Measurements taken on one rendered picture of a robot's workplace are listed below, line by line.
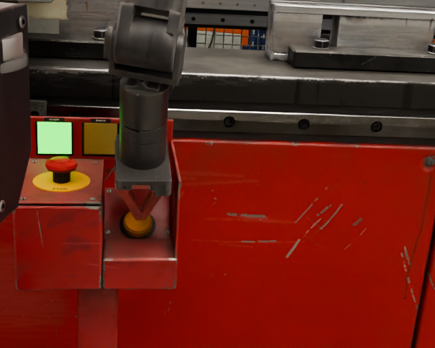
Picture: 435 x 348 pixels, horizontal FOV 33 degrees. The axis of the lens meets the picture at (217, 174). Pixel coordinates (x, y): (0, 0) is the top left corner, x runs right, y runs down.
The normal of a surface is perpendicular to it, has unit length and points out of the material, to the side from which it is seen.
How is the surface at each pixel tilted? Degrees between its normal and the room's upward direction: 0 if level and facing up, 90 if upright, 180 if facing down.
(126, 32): 74
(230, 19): 90
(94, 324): 90
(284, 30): 90
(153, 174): 15
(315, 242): 90
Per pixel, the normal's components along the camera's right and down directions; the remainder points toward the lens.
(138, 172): 0.08, -0.81
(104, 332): 0.12, 0.36
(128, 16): -0.04, 0.08
